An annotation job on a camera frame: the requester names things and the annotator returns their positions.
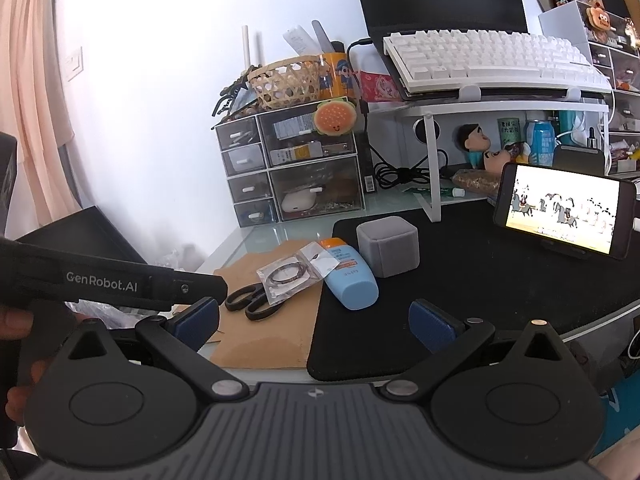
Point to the small smoky drawer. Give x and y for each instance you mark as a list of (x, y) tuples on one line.
[(265, 210), (250, 127), (255, 157), (237, 185)]

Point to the printed paper leaflet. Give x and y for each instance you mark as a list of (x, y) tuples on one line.
[(292, 127)]

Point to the large smoky drawer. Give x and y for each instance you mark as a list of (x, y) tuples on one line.
[(345, 180), (350, 157)]

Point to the black hair clips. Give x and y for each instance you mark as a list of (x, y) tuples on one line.
[(232, 95)]

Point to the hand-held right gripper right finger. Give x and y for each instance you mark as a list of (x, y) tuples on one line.
[(434, 326)]

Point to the woven bamboo basket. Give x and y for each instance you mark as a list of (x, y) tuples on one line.
[(280, 87)]

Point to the black smartphone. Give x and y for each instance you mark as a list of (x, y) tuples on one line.
[(565, 210)]

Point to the black-haired cartoon boy figure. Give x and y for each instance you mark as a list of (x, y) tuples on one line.
[(472, 140)]

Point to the white stick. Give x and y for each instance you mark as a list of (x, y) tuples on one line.
[(245, 47)]

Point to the white yellow medicine box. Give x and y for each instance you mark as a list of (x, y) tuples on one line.
[(305, 151)]

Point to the pink packet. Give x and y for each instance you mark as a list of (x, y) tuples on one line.
[(380, 87)]

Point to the person's left hand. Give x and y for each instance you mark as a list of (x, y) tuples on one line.
[(15, 324)]

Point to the yellow cartoon cup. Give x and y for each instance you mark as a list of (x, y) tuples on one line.
[(340, 77)]

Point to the white tube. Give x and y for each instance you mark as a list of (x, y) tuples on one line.
[(300, 37)]

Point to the brown snack bag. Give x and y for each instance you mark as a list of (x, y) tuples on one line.
[(480, 180)]

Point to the grey nail file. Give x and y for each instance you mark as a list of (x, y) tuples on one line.
[(320, 35)]

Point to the brown cardboard sheet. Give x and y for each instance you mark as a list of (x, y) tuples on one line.
[(270, 345)]

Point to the dropper bottle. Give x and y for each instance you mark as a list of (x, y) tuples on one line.
[(591, 140)]

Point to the green ointment tube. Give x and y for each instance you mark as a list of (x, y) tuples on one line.
[(425, 190)]

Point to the green drink can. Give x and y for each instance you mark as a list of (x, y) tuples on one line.
[(508, 130)]

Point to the hamburger plush toy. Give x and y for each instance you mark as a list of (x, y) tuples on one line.
[(334, 117)]

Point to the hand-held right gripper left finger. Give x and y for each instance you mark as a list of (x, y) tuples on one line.
[(197, 321)]

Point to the blue drink can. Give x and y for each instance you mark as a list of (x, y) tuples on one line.
[(540, 145)]

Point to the white desk riser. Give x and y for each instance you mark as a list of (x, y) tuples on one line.
[(500, 109)]

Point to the white storage box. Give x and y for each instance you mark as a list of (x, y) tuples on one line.
[(560, 22)]

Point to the lying cartoon figure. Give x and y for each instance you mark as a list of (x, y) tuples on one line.
[(500, 160)]

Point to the white rounded case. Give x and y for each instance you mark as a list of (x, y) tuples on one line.
[(297, 203)]

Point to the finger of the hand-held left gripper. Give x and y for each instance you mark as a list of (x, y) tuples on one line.
[(200, 287)]

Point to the pink curtain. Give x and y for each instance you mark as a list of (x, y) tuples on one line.
[(30, 85)]

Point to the white drawer organizer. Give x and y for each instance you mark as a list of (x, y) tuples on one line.
[(264, 160)]

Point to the black scissors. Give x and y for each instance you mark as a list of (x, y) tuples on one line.
[(260, 305)]

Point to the black desk mat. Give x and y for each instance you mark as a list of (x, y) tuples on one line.
[(450, 280)]

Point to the white keyboard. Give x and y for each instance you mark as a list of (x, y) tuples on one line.
[(500, 55)]

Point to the blue sunscreen bottle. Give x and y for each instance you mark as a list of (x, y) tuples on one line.
[(355, 290)]

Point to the white wall switch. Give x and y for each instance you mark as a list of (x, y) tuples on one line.
[(74, 64)]

